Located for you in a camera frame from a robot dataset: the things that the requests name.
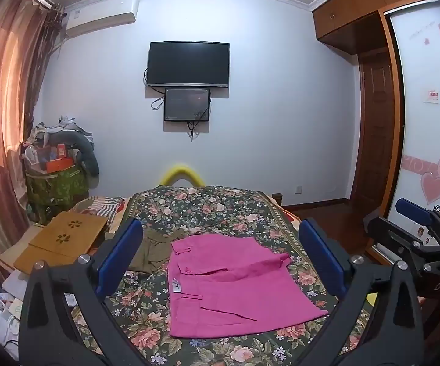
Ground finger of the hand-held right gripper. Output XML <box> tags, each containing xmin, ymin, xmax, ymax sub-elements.
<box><xmin>395</xmin><ymin>197</ymin><xmax>440</xmax><ymax>238</ymax></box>
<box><xmin>363</xmin><ymin>217</ymin><xmax>440</xmax><ymax>272</ymax></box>

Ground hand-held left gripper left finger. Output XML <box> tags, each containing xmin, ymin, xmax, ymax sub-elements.
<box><xmin>18</xmin><ymin>217</ymin><xmax>149</xmax><ymax>366</ymax></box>

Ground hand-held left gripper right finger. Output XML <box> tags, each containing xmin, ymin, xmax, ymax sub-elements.
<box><xmin>299</xmin><ymin>217</ymin><xmax>425</xmax><ymax>366</ymax></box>

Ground pink pants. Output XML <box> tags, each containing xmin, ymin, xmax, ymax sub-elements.
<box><xmin>168</xmin><ymin>234</ymin><xmax>329</xmax><ymax>339</ymax></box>

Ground olive green pants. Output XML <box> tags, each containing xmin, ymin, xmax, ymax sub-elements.
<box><xmin>127</xmin><ymin>228</ymin><xmax>184</xmax><ymax>275</ymax></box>

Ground orange green bedding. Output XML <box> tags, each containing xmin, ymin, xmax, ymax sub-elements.
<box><xmin>281</xmin><ymin>206</ymin><xmax>309</xmax><ymax>227</ymax></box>

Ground wooden lap desk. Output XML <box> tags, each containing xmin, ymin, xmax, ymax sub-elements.
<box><xmin>13</xmin><ymin>211</ymin><xmax>108</xmax><ymax>275</ymax></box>

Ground white heart-print wardrobe door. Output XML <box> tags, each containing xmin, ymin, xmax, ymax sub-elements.
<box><xmin>381</xmin><ymin>0</ymin><xmax>440</xmax><ymax>237</ymax></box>

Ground green patterned bag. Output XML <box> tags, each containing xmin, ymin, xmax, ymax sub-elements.
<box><xmin>25</xmin><ymin>164</ymin><xmax>90</xmax><ymax>226</ymax></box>

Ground flat brown cardboard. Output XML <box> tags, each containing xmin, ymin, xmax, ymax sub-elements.
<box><xmin>0</xmin><ymin>224</ymin><xmax>46</xmax><ymax>272</ymax></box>

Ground yellow foam tube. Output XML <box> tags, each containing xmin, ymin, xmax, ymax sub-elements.
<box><xmin>158</xmin><ymin>163</ymin><xmax>206</xmax><ymax>188</ymax></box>

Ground orange box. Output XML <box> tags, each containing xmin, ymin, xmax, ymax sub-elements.
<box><xmin>45</xmin><ymin>158</ymin><xmax>74</xmax><ymax>173</ymax></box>

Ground floral blanket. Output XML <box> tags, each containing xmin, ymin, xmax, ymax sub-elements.
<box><xmin>70</xmin><ymin>185</ymin><xmax>381</xmax><ymax>366</ymax></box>

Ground grey plush toy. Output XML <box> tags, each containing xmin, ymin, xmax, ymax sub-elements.
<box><xmin>45</xmin><ymin>127</ymin><xmax>101</xmax><ymax>178</ymax></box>

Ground pile of white papers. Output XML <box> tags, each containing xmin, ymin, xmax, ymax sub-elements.
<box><xmin>0</xmin><ymin>270</ymin><xmax>76</xmax><ymax>349</ymax></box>

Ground pile of grey clothes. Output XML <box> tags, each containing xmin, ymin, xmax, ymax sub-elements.
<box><xmin>32</xmin><ymin>113</ymin><xmax>93</xmax><ymax>149</ymax></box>

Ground pink striped curtain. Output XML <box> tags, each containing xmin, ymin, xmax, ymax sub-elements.
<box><xmin>0</xmin><ymin>0</ymin><xmax>66</xmax><ymax>286</ymax></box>

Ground wooden wardrobe cabinet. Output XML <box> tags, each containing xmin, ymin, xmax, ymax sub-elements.
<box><xmin>312</xmin><ymin>0</ymin><xmax>438</xmax><ymax>56</ymax></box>

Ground white air conditioner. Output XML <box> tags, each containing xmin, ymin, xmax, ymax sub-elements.
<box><xmin>64</xmin><ymin>0</ymin><xmax>140</xmax><ymax>39</ymax></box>

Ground black television cable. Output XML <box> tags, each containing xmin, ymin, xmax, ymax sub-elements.
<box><xmin>143</xmin><ymin>68</ymin><xmax>166</xmax><ymax>110</ymax></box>

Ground small black wall monitor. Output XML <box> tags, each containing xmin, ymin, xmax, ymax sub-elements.
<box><xmin>163</xmin><ymin>88</ymin><xmax>211</xmax><ymax>123</ymax></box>

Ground black wall television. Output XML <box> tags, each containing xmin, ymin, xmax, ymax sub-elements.
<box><xmin>146</xmin><ymin>41</ymin><xmax>231</xmax><ymax>88</ymax></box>

